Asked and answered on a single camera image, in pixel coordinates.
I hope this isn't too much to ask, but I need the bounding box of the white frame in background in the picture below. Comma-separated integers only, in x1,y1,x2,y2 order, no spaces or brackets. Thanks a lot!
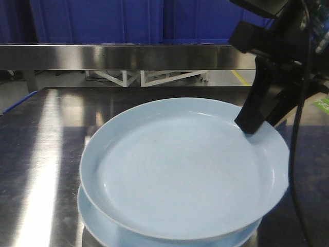
86,70,209,87

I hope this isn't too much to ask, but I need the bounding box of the light blue plate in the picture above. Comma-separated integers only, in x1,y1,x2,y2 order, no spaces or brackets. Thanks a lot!
76,184,262,246
80,98,289,236

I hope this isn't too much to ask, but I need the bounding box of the blue crate on shelf centre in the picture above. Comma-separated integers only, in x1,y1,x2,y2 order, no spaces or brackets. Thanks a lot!
30,1,267,45

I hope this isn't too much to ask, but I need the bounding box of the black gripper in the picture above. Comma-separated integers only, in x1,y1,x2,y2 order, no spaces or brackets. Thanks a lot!
229,1,328,134

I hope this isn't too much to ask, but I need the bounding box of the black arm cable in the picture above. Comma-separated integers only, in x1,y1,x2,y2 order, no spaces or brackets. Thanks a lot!
287,0,319,247

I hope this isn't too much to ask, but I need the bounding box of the blue crate on shelf left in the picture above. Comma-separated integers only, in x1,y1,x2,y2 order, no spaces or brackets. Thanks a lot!
1,1,37,44

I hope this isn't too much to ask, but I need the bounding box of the blue crate on shelf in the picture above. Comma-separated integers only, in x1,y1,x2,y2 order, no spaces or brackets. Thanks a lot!
30,1,267,45
1,1,37,44

